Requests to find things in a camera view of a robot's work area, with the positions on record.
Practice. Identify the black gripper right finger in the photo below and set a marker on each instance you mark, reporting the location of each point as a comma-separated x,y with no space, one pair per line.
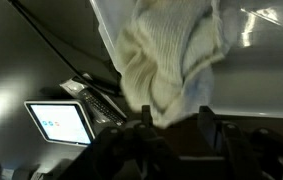
237,143

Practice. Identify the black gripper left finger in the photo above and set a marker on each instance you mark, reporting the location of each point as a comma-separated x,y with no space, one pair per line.
121,150

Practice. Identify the white knitted towel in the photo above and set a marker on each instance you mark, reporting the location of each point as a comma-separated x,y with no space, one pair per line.
161,60

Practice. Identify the silver black tablet stand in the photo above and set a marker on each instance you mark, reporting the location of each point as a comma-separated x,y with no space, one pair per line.
97,100

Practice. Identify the tablet with lit screen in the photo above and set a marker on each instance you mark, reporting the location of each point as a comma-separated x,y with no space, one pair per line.
61,123

